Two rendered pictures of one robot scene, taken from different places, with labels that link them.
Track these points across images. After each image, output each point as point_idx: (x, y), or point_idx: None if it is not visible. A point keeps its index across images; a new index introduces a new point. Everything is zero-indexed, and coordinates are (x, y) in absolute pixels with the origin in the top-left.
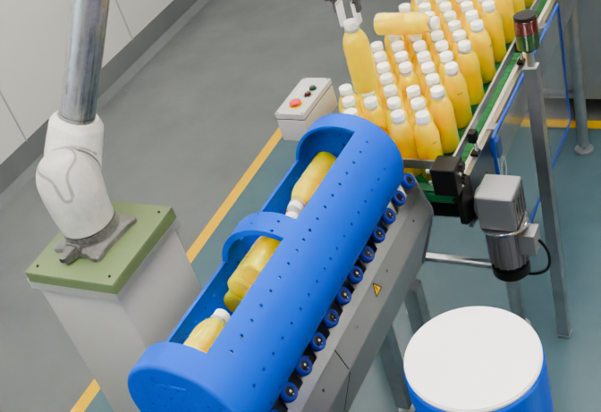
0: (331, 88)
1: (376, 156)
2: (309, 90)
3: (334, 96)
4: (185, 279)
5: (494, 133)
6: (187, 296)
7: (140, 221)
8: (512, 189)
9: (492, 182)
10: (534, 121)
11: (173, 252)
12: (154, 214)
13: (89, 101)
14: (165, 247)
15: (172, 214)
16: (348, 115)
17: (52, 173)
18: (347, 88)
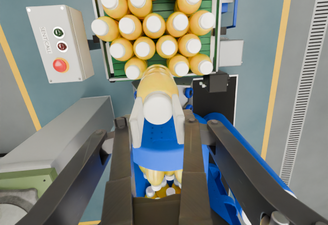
0: (71, 11)
1: (207, 160)
2: (58, 37)
3: (76, 13)
4: (73, 147)
5: (235, 19)
6: (78, 145)
7: (39, 188)
8: (241, 54)
9: (226, 51)
10: None
11: (63, 160)
12: (43, 182)
13: None
14: (60, 169)
15: (52, 173)
16: (178, 154)
17: None
18: (102, 29)
